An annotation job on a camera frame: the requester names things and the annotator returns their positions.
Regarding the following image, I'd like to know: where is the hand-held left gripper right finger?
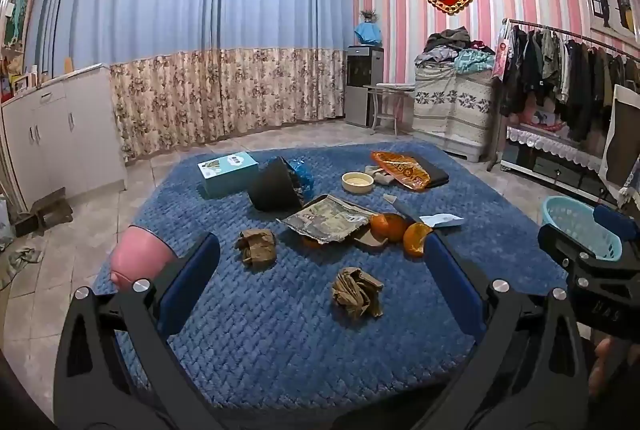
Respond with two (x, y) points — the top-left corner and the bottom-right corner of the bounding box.
(425, 232), (596, 430)

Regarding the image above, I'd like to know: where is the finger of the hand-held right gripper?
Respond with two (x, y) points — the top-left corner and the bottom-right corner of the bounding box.
(537, 224), (608, 268)
(592, 205), (640, 245)

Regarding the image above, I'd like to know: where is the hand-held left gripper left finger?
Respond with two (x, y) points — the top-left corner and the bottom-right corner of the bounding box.
(52, 232), (221, 430)

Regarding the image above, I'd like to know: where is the teal plastic basket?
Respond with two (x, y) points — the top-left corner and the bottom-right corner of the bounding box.
(541, 196), (623, 261)

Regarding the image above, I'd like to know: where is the orange tangerine peel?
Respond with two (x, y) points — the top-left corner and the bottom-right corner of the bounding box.
(402, 222), (433, 258)

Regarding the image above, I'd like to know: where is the white paper scrap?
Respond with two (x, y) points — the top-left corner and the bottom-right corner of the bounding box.
(419, 213), (465, 229)

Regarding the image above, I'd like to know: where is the brown paper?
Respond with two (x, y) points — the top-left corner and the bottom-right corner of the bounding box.
(332, 267), (385, 321)
(235, 228), (277, 272)

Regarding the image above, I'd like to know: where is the tangerine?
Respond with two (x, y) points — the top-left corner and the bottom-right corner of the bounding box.
(387, 214), (409, 244)
(370, 213), (396, 241)

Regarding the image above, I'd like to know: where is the orange snack bag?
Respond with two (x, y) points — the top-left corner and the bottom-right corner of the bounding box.
(371, 151), (432, 192)

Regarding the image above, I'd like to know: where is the black plastic pot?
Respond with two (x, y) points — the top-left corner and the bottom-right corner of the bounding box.
(247, 157), (303, 212)

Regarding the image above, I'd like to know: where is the beige paper scrap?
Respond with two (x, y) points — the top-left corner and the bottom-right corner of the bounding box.
(365, 165), (396, 186)

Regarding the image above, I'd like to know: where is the white round bowl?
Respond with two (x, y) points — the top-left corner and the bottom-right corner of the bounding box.
(341, 171), (376, 194)

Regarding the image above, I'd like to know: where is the blue plastic bag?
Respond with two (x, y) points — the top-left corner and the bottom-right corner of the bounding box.
(287, 158), (315, 198)

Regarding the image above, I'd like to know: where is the person's right hand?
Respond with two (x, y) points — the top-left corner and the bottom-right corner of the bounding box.
(587, 337), (640, 402)

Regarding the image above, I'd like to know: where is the pink plastic object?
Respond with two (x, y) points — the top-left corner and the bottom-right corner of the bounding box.
(110, 226), (177, 295)

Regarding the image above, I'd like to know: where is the dark low cabinet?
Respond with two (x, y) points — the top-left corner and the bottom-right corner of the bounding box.
(501, 125), (621, 206)

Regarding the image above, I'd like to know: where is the brown panel with cream cover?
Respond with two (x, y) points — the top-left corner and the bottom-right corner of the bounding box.
(600, 85), (640, 206)

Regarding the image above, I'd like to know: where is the white lace cloth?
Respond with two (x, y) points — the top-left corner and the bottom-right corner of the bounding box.
(506, 125), (613, 158)

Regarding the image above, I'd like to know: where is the blue knitted blanket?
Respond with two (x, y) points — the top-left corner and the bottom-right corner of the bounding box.
(92, 142), (571, 411)

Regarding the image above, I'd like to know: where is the black flat case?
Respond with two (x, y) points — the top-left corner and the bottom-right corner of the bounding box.
(400, 153), (449, 188)

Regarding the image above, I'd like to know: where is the teal cardboard box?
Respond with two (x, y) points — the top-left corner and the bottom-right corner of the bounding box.
(197, 151), (260, 198)

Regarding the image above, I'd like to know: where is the pink printed bag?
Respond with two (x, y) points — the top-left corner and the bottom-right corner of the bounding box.
(520, 107), (568, 133)

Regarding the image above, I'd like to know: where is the row of hanging clothes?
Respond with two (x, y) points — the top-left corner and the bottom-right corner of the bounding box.
(500, 24), (640, 143)

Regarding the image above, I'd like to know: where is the small wooden stool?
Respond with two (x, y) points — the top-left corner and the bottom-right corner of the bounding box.
(15, 187), (73, 236)

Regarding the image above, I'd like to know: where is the patterned cloth covered stack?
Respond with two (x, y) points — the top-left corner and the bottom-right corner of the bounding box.
(412, 60), (496, 161)

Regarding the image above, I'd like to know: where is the grey floor rag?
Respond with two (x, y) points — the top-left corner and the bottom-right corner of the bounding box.
(0, 247), (43, 291)

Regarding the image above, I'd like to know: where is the white cabinet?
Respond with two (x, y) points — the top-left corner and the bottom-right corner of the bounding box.
(0, 64), (128, 211)

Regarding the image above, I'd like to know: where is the pink hanging bag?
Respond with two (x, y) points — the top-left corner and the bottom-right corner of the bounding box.
(492, 27), (511, 78)

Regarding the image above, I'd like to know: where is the small folding table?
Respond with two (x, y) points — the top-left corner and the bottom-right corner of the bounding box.
(364, 82), (416, 136)

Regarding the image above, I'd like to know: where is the metal clothes rack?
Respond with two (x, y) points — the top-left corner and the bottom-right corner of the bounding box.
(487, 17), (640, 173)

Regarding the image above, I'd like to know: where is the grey water dispenser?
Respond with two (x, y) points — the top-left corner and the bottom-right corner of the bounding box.
(346, 44), (385, 128)

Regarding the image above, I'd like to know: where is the pile of clothes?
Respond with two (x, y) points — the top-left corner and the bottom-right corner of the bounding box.
(415, 26), (497, 72)

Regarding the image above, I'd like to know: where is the blue and floral curtain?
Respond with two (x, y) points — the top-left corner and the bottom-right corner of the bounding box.
(25, 0), (353, 161)

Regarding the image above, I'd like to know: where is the blue bottle cover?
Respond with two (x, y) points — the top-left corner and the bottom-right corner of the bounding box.
(354, 22), (383, 47)

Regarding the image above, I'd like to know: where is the green wall painting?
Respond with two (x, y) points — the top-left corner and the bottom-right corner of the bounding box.
(2, 0), (35, 48)

